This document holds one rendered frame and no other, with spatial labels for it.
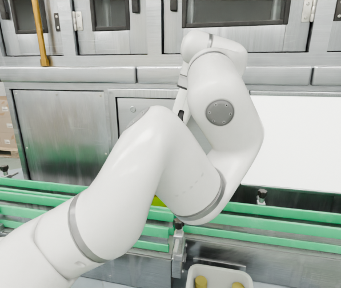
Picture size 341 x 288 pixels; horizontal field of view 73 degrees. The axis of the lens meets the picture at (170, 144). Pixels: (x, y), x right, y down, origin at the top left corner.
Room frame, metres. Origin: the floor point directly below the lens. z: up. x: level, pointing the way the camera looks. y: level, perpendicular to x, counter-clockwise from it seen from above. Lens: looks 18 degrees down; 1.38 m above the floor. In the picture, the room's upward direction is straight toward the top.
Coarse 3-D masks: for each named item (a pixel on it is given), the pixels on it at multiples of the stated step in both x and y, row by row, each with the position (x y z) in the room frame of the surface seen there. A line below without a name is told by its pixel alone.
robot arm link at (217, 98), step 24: (192, 72) 0.37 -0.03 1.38; (216, 72) 0.31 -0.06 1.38; (192, 96) 0.31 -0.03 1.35; (216, 96) 0.29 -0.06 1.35; (240, 96) 0.30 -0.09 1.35; (216, 120) 0.30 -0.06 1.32; (240, 120) 0.30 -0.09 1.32; (216, 144) 0.32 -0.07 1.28; (240, 144) 0.31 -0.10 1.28; (216, 168) 0.30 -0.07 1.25; (240, 168) 0.29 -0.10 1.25; (192, 216) 0.25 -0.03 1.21; (216, 216) 0.26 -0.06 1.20
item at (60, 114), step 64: (0, 0) 0.95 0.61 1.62; (64, 0) 0.89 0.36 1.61; (128, 0) 0.86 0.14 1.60; (192, 0) 0.83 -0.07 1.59; (256, 0) 0.79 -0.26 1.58; (320, 0) 0.73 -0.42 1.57; (0, 64) 0.96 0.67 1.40; (64, 64) 0.90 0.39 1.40; (128, 64) 0.85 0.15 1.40; (256, 64) 0.76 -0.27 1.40; (320, 64) 0.73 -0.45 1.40; (64, 128) 0.92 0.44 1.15; (256, 192) 0.76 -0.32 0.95
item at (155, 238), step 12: (0, 216) 0.65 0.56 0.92; (12, 216) 0.64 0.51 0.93; (24, 216) 0.62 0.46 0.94; (36, 216) 0.61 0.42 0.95; (144, 228) 0.54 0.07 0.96; (156, 228) 0.53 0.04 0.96; (168, 228) 0.53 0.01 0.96; (144, 240) 0.55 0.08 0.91; (156, 240) 0.54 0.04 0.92; (168, 252) 0.53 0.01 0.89
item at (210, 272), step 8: (200, 264) 0.53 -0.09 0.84; (192, 272) 0.51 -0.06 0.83; (200, 272) 0.52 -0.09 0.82; (208, 272) 0.51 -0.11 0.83; (216, 272) 0.51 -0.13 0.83; (224, 272) 0.51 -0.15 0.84; (232, 272) 0.50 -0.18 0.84; (240, 272) 0.50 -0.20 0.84; (192, 280) 0.50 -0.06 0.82; (208, 280) 0.51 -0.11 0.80; (216, 280) 0.51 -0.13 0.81; (224, 280) 0.50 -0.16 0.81; (232, 280) 0.50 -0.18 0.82; (240, 280) 0.50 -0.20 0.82; (248, 280) 0.48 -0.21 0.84
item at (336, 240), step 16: (16, 192) 0.74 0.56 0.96; (32, 192) 0.73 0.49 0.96; (160, 208) 0.63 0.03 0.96; (208, 224) 0.60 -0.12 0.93; (224, 224) 0.59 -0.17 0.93; (240, 224) 0.58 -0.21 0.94; (256, 224) 0.57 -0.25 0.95; (272, 224) 0.56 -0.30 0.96; (288, 224) 0.55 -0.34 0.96; (304, 224) 0.55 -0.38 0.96; (256, 240) 0.57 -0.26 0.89; (272, 240) 0.56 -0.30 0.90; (288, 240) 0.55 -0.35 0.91; (304, 240) 0.55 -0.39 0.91; (320, 240) 0.54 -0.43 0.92; (336, 240) 0.53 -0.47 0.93
